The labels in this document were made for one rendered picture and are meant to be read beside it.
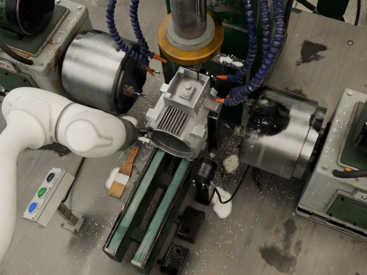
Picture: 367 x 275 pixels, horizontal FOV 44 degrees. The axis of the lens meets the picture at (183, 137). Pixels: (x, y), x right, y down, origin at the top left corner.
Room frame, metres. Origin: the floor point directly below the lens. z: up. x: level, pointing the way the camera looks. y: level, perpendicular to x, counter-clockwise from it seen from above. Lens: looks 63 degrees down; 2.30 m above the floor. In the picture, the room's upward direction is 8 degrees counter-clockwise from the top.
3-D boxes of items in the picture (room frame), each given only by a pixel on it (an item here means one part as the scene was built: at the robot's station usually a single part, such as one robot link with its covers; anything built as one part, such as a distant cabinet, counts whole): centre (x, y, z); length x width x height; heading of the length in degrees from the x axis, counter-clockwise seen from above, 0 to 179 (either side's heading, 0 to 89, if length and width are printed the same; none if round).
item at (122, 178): (0.66, 0.22, 0.80); 0.21 x 0.05 x 0.01; 152
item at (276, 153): (0.60, -0.32, 1.04); 0.41 x 0.25 x 0.25; 59
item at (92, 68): (0.95, 0.27, 1.04); 0.37 x 0.25 x 0.25; 59
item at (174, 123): (0.72, -0.01, 1.02); 0.20 x 0.19 x 0.19; 148
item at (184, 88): (0.76, -0.03, 1.11); 0.12 x 0.11 x 0.07; 148
